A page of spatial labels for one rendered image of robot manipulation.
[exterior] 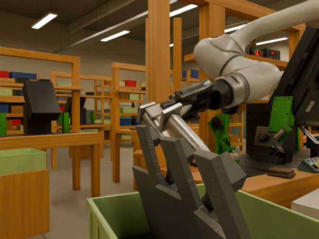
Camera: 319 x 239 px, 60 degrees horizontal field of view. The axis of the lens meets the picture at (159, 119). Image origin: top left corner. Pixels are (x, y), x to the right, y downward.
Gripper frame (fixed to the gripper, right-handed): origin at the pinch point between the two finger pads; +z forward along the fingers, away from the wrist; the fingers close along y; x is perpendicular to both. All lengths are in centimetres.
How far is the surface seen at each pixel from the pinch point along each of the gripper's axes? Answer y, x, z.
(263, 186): -40, 19, -43
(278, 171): -47, 16, -62
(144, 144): -0.7, 5.4, 7.0
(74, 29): -554, -898, -281
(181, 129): 13.5, 13.7, 6.6
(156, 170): -3.1, 11.1, 6.9
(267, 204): -12.1, 28.0, -17.3
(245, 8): -31, -81, -126
